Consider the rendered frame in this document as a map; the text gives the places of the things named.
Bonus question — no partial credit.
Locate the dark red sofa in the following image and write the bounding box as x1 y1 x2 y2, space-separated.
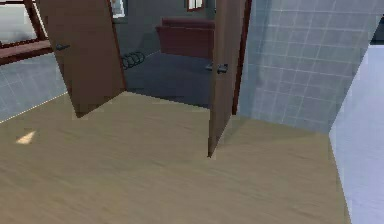
155 17 216 60

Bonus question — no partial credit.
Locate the brown room door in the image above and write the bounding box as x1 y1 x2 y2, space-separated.
207 0 248 158
35 0 127 119

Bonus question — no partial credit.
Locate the red framed window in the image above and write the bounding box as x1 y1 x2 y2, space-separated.
0 0 54 66

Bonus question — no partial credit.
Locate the black coiled wire object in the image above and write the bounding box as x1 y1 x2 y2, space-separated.
121 51 146 70

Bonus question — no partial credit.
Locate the red framed wall picture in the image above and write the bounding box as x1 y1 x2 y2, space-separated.
185 0 206 13

